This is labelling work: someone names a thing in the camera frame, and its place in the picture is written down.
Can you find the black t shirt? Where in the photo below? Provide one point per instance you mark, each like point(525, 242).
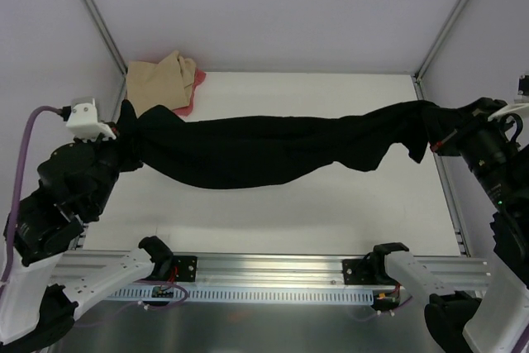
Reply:
point(250, 152)

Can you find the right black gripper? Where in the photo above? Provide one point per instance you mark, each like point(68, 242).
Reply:
point(448, 140)

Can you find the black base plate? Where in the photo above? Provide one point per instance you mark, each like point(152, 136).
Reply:
point(360, 272)
point(183, 269)

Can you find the left aluminium frame post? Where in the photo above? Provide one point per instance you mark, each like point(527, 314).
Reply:
point(98, 20)

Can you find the right aluminium frame post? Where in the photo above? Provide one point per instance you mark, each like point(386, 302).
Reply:
point(441, 37)

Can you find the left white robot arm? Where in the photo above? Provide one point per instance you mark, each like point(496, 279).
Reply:
point(73, 189)

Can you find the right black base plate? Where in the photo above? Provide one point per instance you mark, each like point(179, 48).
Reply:
point(360, 272)

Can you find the aluminium frame post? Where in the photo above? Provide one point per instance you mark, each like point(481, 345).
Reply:
point(441, 37)
point(98, 20)

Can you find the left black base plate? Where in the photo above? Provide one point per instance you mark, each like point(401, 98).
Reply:
point(183, 269)

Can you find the white slotted cable duct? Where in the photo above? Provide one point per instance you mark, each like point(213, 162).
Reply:
point(216, 294)

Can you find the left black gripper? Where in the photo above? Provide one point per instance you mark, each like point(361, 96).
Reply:
point(114, 151)

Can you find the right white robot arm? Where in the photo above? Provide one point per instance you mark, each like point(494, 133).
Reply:
point(484, 134)

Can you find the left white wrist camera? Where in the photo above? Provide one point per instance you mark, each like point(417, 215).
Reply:
point(84, 122)

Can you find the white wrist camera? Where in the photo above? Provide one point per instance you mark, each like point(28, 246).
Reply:
point(520, 105)
point(84, 122)

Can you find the left side aluminium rail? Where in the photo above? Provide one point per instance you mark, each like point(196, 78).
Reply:
point(106, 92)

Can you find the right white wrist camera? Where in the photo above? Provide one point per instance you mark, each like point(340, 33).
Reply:
point(520, 105)

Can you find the beige folded t shirt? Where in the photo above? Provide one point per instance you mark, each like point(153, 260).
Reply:
point(168, 83)

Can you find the front aluminium rail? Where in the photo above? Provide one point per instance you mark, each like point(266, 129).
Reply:
point(279, 271)

